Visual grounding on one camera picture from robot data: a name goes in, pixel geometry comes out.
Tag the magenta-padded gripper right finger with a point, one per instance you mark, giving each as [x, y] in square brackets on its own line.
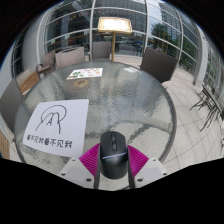
[137, 160]

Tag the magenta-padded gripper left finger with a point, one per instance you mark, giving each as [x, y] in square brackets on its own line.
[87, 161]

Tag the black computer mouse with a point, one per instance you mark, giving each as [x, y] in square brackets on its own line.
[113, 156]

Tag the white printed mouse pad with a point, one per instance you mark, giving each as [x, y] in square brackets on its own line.
[56, 128]

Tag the wooden slat panel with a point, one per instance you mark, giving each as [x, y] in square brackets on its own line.
[3, 145]

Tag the colourful picture menu card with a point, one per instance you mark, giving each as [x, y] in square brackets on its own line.
[85, 73]

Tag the small white card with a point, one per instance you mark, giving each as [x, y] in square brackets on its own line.
[131, 69]

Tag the black metal chairs group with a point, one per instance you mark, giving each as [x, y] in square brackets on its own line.
[211, 106]

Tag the grey wicker chair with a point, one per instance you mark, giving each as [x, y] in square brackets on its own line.
[160, 64]
[47, 60]
[70, 57]
[10, 103]
[101, 49]

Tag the gold framed sign stand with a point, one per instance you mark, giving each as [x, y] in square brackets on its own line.
[115, 25]

